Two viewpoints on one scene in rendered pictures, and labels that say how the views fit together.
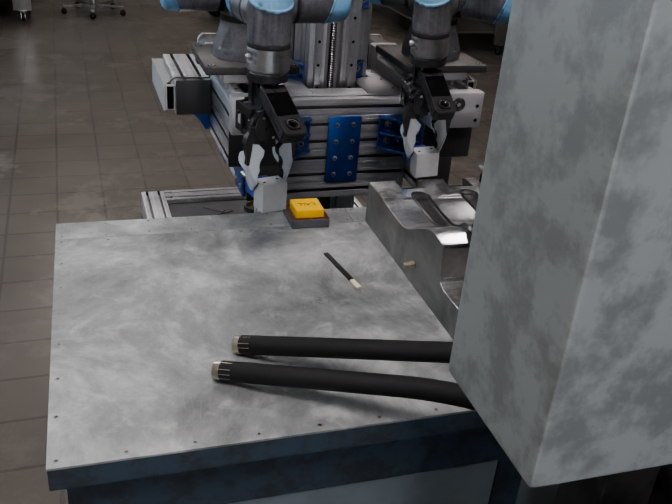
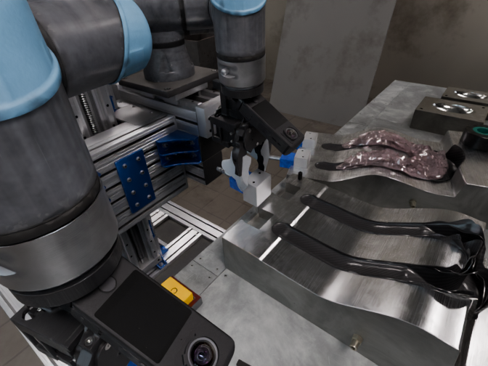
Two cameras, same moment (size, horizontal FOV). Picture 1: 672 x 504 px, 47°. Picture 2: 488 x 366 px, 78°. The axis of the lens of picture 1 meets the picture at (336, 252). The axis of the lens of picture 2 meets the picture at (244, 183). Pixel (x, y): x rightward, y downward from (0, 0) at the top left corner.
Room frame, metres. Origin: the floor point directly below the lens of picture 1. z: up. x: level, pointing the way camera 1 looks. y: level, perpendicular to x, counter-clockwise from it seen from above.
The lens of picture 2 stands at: (1.14, 0.11, 1.30)
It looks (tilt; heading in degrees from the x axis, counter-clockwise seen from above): 36 degrees down; 329
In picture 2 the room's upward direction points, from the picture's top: 3 degrees counter-clockwise
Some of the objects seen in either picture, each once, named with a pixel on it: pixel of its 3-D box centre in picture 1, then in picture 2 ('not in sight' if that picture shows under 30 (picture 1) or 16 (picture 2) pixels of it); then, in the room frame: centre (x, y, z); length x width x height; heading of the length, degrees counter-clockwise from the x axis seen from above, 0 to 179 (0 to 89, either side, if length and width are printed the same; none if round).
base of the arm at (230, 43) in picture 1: (244, 34); not in sight; (1.89, 0.26, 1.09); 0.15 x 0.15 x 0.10
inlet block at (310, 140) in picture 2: not in sight; (294, 141); (1.76, -0.45, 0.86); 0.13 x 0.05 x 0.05; 36
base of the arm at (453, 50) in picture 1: (432, 35); (166, 57); (2.06, -0.20, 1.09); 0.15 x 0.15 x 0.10
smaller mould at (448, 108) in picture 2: not in sight; (448, 117); (1.59, -1.02, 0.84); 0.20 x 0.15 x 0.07; 19
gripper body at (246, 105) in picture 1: (264, 104); (85, 297); (1.34, 0.15, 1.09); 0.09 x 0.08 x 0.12; 35
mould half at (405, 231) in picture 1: (475, 241); (377, 263); (1.31, -0.26, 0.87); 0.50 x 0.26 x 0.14; 19
